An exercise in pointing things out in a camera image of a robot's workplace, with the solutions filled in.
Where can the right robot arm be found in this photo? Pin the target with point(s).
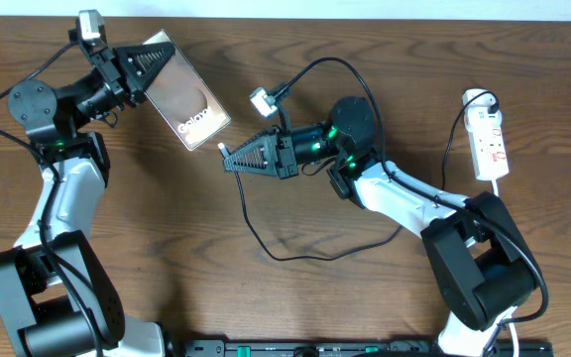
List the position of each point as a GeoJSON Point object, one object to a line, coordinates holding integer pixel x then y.
{"type": "Point", "coordinates": [482, 266]}

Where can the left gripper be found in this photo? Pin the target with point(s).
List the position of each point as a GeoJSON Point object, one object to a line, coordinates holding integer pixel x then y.
{"type": "Point", "coordinates": [110, 64]}

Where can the Galaxy S25 Ultra smartphone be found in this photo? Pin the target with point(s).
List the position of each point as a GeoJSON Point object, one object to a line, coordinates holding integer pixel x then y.
{"type": "Point", "coordinates": [184, 100]}

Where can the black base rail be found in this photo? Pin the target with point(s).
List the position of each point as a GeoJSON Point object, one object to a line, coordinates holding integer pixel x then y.
{"type": "Point", "coordinates": [219, 348]}

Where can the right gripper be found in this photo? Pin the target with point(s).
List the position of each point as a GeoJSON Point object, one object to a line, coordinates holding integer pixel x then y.
{"type": "Point", "coordinates": [279, 154]}

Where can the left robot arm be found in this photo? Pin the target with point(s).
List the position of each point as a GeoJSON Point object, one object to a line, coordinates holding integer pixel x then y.
{"type": "Point", "coordinates": [55, 297]}

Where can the white power strip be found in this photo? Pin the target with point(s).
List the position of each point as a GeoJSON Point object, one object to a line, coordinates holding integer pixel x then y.
{"type": "Point", "coordinates": [483, 122]}

